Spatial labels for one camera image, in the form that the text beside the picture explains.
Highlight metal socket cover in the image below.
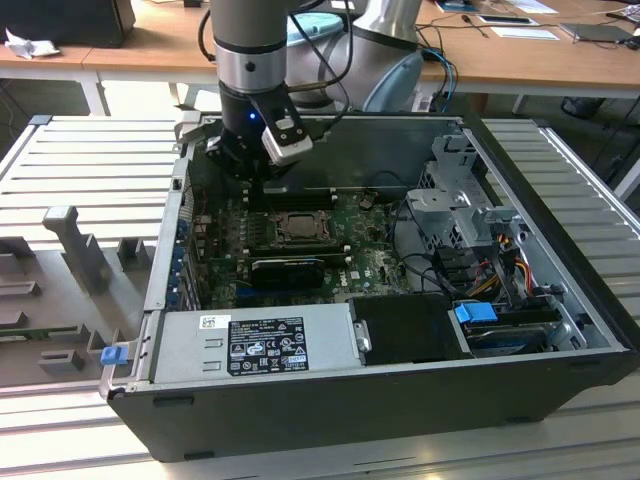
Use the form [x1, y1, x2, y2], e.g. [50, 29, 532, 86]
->
[273, 212, 334, 245]

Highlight silver CPU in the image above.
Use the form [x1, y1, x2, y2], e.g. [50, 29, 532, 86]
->
[288, 217, 324, 237]

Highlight black RAM slot bank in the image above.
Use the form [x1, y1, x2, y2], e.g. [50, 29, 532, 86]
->
[246, 243, 353, 267]
[246, 185, 337, 212]

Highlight CPU socket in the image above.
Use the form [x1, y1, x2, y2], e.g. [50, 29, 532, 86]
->
[271, 210, 335, 247]

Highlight wooden desk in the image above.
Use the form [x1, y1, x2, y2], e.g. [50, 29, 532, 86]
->
[0, 0, 640, 119]

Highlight black expansion card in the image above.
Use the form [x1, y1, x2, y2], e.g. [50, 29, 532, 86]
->
[251, 257, 325, 290]

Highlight green motherboard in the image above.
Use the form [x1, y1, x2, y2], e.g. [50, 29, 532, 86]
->
[192, 192, 419, 310]

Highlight pale blue teach pendant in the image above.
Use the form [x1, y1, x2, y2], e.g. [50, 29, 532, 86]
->
[361, 51, 427, 113]

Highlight silver power supply unit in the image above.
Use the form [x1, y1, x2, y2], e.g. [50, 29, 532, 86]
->
[151, 304, 365, 385]

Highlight silver drive cage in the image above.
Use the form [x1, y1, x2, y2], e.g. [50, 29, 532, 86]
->
[403, 133, 521, 254]

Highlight black box on desk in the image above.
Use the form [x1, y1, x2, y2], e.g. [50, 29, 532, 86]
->
[0, 0, 137, 50]

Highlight grey parts rack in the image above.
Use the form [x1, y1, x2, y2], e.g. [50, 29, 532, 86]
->
[0, 204, 151, 390]

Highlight crumpled white paper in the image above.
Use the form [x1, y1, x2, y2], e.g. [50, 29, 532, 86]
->
[4, 27, 62, 61]

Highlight black fan shroud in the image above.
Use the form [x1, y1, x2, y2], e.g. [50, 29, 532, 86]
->
[346, 293, 474, 367]

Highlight blue disk carrier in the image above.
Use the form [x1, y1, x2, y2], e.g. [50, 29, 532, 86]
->
[453, 301, 497, 327]

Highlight black open PC case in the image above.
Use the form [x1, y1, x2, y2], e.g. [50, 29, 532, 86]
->
[99, 112, 640, 464]

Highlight smartphone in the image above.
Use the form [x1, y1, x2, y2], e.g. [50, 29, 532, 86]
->
[477, 14, 539, 27]

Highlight white paper sheet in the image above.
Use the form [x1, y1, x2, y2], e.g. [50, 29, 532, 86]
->
[490, 25, 562, 43]

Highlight black waste bin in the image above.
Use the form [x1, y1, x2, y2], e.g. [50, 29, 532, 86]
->
[559, 94, 609, 120]

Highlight black notebook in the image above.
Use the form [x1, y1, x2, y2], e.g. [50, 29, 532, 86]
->
[558, 21, 634, 45]

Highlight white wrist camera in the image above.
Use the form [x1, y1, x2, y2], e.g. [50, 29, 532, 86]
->
[261, 117, 315, 167]

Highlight black internal cable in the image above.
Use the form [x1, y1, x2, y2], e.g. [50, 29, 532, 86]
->
[388, 198, 454, 296]

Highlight blue cable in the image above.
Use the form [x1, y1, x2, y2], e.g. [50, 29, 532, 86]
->
[424, 47, 460, 100]

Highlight yellow and red wires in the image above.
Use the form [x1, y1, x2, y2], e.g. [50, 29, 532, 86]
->
[514, 253, 534, 297]

